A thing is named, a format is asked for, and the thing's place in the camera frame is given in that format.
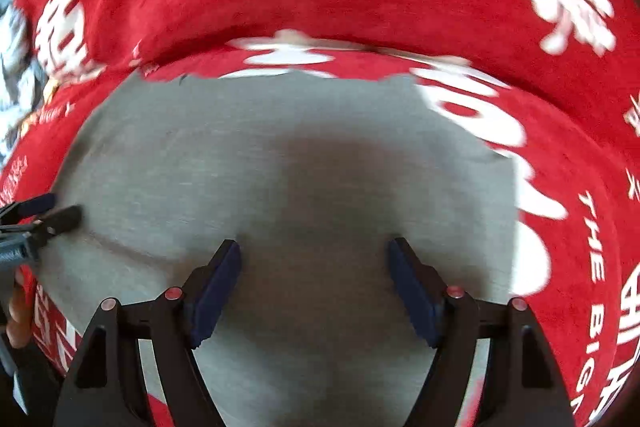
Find grey knit sweater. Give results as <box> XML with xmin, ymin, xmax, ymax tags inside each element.
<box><xmin>37</xmin><ymin>69</ymin><xmax>518</xmax><ymax>427</ymax></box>

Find person's left hand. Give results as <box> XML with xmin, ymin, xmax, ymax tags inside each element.
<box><xmin>6</xmin><ymin>269</ymin><xmax>37</xmax><ymax>350</ymax></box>

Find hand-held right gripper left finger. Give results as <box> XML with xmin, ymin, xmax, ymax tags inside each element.
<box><xmin>52</xmin><ymin>239</ymin><xmax>243</xmax><ymax>427</ymax></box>

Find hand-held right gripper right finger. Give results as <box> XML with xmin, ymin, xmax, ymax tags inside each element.
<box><xmin>387</xmin><ymin>237</ymin><xmax>576</xmax><ymax>427</ymax></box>

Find pale floral crumpled cloth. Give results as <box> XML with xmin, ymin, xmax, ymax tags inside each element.
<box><xmin>0</xmin><ymin>0</ymin><xmax>48</xmax><ymax>168</ymax></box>

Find orange cloth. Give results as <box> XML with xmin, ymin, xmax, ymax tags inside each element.
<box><xmin>25</xmin><ymin>77</ymin><xmax>63</xmax><ymax>128</ymax></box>

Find dark pants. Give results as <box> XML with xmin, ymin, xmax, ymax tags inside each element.
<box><xmin>15</xmin><ymin>342</ymin><xmax>68</xmax><ymax>427</ymax></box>

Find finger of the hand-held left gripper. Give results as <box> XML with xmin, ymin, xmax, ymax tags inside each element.
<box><xmin>22</xmin><ymin>205</ymin><xmax>83</xmax><ymax>240</ymax></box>
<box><xmin>0</xmin><ymin>193</ymin><xmax>57</xmax><ymax>222</ymax></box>

